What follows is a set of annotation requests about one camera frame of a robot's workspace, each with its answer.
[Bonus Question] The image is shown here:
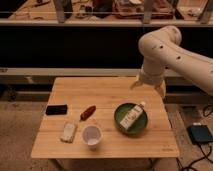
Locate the green round plate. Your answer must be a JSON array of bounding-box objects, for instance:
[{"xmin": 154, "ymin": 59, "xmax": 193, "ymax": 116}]
[{"xmin": 114, "ymin": 102, "xmax": 148, "ymax": 136}]

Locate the wooden table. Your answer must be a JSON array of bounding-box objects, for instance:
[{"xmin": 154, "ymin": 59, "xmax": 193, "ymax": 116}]
[{"xmin": 31, "ymin": 77, "xmax": 179, "ymax": 159}]

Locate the black foot pedal box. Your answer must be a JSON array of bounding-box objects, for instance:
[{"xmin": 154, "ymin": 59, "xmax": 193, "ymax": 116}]
[{"xmin": 187, "ymin": 125, "xmax": 213, "ymax": 144}]

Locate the red sausage toy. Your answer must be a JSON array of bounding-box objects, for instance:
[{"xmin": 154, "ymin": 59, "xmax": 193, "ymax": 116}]
[{"xmin": 80, "ymin": 106, "xmax": 96, "ymax": 121}]

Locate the white rectangular sponge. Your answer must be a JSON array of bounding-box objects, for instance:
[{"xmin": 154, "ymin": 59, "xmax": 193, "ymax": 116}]
[{"xmin": 60, "ymin": 122, "xmax": 77, "ymax": 143}]

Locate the white paper cup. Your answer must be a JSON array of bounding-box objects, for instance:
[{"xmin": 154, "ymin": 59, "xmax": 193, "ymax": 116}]
[{"xmin": 82, "ymin": 125, "xmax": 102, "ymax": 150}]

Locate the black cable on floor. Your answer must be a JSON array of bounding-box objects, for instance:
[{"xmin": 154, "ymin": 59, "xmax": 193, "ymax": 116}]
[{"xmin": 175, "ymin": 105, "xmax": 213, "ymax": 171}]

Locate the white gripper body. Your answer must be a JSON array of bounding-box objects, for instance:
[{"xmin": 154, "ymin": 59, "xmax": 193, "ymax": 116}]
[{"xmin": 139, "ymin": 67, "xmax": 165, "ymax": 86}]

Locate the white bottle on plate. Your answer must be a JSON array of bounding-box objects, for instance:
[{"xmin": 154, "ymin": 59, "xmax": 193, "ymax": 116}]
[{"xmin": 120, "ymin": 102, "xmax": 146, "ymax": 130}]

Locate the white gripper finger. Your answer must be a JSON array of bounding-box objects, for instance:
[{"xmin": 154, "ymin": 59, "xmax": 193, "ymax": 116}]
[
  {"xmin": 155, "ymin": 84, "xmax": 166, "ymax": 99},
  {"xmin": 130, "ymin": 80, "xmax": 143, "ymax": 90}
]

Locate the black rectangular block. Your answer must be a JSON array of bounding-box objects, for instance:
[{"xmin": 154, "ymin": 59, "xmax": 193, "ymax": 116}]
[{"xmin": 46, "ymin": 105, "xmax": 68, "ymax": 115}]

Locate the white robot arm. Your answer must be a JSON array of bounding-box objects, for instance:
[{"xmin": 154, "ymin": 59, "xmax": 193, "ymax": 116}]
[{"xmin": 131, "ymin": 26, "xmax": 213, "ymax": 96}]

